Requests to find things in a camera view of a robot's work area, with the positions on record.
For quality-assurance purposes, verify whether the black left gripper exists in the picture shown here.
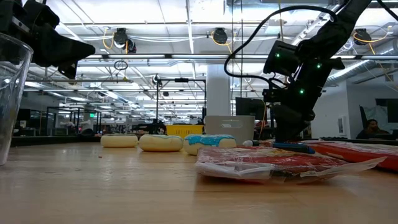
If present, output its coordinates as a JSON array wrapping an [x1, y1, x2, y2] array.
[[0, 0, 96, 79]]

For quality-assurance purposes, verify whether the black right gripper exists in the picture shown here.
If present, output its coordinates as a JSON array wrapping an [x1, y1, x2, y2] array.
[[262, 57, 346, 143]]

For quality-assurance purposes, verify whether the blue marker pen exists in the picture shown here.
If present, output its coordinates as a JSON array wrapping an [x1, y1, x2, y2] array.
[[272, 142, 315, 154]]

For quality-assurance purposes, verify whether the red cracker packet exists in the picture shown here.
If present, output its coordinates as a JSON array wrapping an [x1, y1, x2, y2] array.
[[195, 146, 387, 185], [306, 140, 398, 172]]

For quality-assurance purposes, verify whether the blue frosted toy donut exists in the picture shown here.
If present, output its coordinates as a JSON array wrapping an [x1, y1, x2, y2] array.
[[183, 134, 237, 156]]

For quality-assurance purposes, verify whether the mint frosted toy donut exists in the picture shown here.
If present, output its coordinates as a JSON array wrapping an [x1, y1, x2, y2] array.
[[139, 134, 184, 152]]

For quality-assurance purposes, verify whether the black computer monitor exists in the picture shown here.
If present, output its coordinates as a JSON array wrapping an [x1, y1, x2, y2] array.
[[235, 97, 267, 121]]

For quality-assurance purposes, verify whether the grey plastic bin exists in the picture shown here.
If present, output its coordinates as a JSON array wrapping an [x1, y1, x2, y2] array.
[[205, 115, 256, 146]]

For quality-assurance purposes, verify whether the clear plastic container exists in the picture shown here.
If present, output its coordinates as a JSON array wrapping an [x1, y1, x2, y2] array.
[[0, 32, 34, 166]]

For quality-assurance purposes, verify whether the person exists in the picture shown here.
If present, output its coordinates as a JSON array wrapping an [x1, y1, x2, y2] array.
[[356, 119, 389, 140]]

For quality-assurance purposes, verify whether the white building column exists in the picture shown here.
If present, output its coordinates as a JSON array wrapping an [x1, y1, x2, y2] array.
[[206, 64, 231, 116]]

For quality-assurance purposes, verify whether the yellow plastic basket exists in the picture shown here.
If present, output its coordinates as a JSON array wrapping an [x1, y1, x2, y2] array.
[[165, 124, 205, 139]]

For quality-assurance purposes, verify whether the black ceiling cable reel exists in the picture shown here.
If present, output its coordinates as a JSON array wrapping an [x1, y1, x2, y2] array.
[[113, 27, 137, 54], [354, 28, 373, 46], [212, 27, 229, 45]]

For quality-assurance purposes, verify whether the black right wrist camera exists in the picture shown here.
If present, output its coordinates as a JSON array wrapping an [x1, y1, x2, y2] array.
[[263, 40, 300, 77]]

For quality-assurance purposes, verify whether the black aluminium rig frame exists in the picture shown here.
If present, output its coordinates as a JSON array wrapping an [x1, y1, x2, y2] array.
[[11, 136, 398, 150]]

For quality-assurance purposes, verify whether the silver air duct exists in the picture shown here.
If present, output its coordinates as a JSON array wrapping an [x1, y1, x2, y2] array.
[[325, 58, 398, 88]]

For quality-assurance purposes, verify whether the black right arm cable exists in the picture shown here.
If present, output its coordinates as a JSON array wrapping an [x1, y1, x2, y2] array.
[[223, 5, 338, 91]]

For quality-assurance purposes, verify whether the black hanging cable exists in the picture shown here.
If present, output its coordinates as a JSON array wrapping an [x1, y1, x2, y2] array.
[[230, 0, 244, 99]]

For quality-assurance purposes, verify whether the yellow hanging cable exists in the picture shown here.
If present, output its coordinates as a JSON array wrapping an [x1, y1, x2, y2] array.
[[277, 0, 285, 43]]

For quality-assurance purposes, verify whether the black background rig frame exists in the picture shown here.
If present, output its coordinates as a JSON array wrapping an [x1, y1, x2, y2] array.
[[155, 77, 208, 125]]

